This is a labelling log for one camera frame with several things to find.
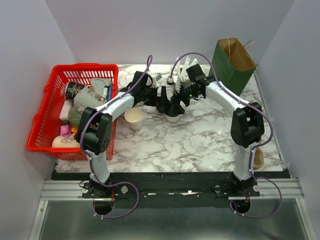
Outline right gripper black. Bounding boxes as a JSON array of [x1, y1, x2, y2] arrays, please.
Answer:
[[170, 82, 201, 116]]

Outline black plastic cup lid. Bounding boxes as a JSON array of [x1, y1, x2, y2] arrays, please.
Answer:
[[165, 108, 184, 118]]

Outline white paper cup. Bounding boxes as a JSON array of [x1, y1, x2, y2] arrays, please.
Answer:
[[166, 115, 180, 123]]

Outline green paper bag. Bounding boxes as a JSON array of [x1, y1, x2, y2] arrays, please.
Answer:
[[209, 38, 257, 96]]

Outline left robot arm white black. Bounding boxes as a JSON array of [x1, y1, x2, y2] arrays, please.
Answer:
[[76, 71, 168, 198]]

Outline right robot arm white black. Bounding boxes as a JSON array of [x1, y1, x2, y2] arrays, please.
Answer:
[[163, 64, 265, 196]]

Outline white wrapped straws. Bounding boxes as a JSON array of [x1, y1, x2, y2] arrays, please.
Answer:
[[171, 56, 199, 83]]

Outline blue flat box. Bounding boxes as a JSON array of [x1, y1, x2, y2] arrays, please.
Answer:
[[106, 85, 113, 102]]

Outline grey cloth pouch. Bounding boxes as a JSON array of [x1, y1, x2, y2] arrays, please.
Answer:
[[73, 77, 113, 113]]

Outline green scrub sponge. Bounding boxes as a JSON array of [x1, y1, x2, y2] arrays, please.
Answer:
[[67, 106, 84, 128]]

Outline black snack can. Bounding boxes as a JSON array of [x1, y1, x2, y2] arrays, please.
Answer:
[[64, 81, 86, 100]]

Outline white soap block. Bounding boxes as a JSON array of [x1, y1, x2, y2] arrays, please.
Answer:
[[59, 100, 73, 121]]

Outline brown cardboard cup carrier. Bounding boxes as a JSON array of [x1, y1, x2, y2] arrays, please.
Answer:
[[253, 147, 264, 170]]

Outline pink small box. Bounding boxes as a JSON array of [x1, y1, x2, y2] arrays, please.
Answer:
[[60, 125, 72, 137]]

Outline red plastic basket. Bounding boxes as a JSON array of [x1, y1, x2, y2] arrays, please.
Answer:
[[26, 63, 119, 161]]

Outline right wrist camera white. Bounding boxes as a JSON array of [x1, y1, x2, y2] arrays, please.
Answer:
[[166, 76, 181, 93]]

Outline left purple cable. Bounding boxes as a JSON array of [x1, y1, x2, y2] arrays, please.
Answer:
[[79, 54, 154, 220]]

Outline purple cable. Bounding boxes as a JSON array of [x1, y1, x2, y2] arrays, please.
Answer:
[[169, 51, 284, 219], [79, 54, 154, 220]]

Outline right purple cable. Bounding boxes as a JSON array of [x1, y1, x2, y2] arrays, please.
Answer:
[[169, 51, 284, 219]]

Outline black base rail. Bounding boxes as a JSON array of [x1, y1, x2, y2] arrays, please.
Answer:
[[82, 172, 260, 209]]

